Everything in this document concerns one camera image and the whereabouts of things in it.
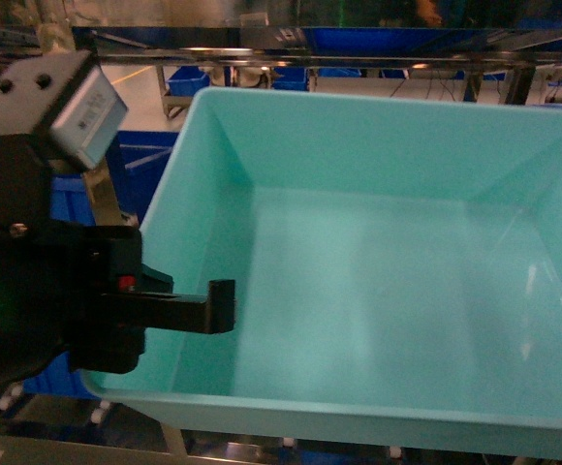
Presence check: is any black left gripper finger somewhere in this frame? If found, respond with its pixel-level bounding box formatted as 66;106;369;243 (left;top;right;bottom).
140;280;235;334

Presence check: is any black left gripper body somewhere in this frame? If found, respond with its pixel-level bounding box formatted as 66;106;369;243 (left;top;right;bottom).
0;51;169;385

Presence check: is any teal plastic bin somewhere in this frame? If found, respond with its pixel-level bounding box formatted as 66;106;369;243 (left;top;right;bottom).
83;88;562;459

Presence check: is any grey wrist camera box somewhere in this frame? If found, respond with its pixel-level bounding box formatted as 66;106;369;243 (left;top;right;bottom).
49;66;128;171

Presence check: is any steel shelf frame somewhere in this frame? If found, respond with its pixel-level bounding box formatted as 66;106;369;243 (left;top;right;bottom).
0;24;562;106

